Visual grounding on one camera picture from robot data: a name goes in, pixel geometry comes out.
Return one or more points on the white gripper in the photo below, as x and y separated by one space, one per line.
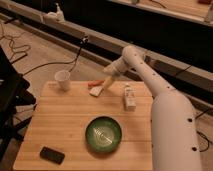
116 68

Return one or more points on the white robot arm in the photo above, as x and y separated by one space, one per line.
175 144

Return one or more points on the white sponge block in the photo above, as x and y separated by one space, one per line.
96 91

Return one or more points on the white tube bottle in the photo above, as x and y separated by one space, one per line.
129 98

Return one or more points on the green bowl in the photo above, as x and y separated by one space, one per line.
103 135

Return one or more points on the black smartphone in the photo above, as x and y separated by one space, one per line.
52 155

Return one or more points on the white clamp on rail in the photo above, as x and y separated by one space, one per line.
58 15

